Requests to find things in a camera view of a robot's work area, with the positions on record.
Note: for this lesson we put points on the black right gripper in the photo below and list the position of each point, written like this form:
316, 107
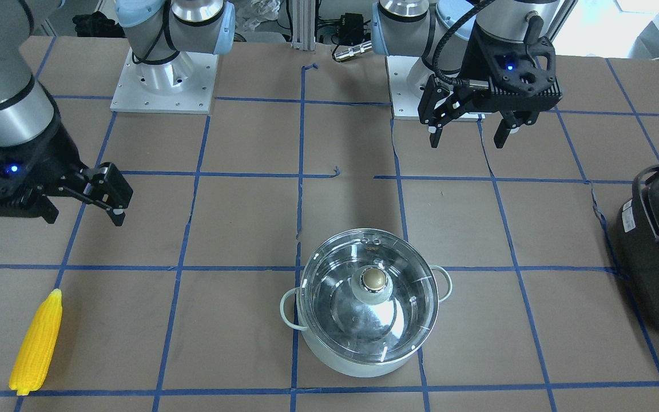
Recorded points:
55, 150

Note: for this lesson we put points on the pale green electric pot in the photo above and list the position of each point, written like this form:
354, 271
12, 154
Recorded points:
364, 337

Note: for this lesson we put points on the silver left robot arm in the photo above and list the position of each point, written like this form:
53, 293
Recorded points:
438, 33

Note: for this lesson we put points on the yellow corn cob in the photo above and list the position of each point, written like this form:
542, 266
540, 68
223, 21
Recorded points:
36, 351

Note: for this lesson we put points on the glass pot lid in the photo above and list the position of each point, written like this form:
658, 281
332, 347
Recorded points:
368, 294

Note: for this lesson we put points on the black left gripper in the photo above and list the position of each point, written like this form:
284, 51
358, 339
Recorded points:
483, 62

